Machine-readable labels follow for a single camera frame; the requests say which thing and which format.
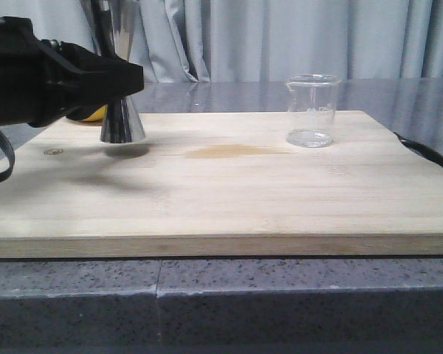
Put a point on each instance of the steel double jigger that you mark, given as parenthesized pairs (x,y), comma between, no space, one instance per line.
(111,24)

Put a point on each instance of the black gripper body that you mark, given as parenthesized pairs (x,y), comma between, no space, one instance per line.
(35,78)

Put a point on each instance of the clear glass beaker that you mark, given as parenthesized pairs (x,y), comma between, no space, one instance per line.
(312,107)

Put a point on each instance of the wooden cutting board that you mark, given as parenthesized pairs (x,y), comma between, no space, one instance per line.
(220,185)

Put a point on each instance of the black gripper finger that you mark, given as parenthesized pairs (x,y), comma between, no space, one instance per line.
(78,82)

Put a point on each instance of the yellow lemon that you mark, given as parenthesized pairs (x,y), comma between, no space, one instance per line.
(96,116)

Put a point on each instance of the grey curtain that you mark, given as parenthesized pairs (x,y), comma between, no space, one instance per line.
(255,41)

